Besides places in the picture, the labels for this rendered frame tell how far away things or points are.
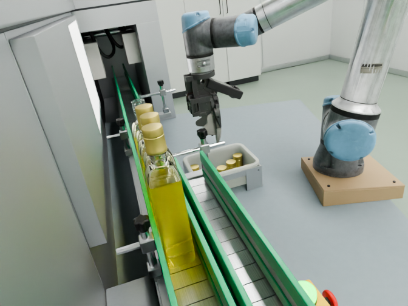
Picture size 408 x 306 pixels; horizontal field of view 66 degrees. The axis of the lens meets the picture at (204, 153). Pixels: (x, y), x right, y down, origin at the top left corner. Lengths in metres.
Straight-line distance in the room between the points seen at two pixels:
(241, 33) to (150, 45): 0.86
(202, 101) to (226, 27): 0.20
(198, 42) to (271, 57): 4.71
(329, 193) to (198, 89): 0.47
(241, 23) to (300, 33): 4.94
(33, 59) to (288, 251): 0.67
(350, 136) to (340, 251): 0.28
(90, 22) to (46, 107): 1.15
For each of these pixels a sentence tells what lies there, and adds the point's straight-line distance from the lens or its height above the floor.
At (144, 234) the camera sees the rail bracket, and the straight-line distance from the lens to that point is 0.58.
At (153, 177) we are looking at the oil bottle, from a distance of 0.52.
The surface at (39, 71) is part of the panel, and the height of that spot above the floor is 1.28.
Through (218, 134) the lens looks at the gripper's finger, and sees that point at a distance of 0.93.
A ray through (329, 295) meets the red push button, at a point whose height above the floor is 0.81.
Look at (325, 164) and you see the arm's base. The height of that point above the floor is 0.83.
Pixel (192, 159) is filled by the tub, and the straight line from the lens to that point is 1.10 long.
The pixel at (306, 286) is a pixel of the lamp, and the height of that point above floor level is 0.85.
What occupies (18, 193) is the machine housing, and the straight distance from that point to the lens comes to 0.34.
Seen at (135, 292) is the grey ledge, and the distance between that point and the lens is 0.63.
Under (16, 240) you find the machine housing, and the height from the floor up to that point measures 1.18.
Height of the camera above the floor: 1.34
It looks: 27 degrees down
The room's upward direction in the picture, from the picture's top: 8 degrees counter-clockwise
